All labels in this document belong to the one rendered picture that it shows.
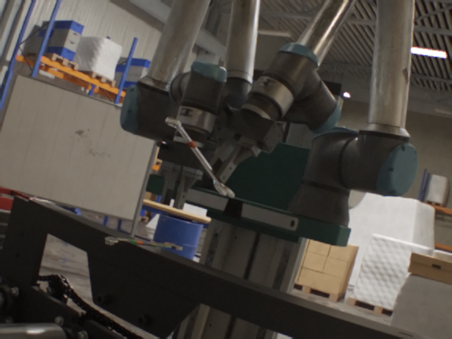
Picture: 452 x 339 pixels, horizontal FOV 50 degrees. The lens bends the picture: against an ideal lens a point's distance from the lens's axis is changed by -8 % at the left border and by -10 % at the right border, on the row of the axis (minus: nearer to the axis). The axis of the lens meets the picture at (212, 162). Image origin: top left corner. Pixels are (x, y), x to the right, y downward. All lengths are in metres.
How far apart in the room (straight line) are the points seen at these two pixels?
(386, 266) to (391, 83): 7.79
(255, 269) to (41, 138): 4.10
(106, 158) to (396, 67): 4.71
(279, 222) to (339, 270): 7.71
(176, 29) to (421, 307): 3.31
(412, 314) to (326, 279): 4.98
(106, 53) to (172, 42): 10.90
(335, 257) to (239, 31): 7.88
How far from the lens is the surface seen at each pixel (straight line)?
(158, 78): 1.64
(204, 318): 1.84
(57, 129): 5.64
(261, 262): 1.78
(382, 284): 9.15
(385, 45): 1.43
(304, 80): 1.13
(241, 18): 1.55
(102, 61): 12.47
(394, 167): 1.35
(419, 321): 4.38
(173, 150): 1.25
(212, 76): 1.24
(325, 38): 1.40
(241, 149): 1.05
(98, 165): 5.81
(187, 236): 6.51
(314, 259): 9.29
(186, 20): 1.64
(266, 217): 1.51
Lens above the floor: 1.33
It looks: 3 degrees up
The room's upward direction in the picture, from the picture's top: 15 degrees clockwise
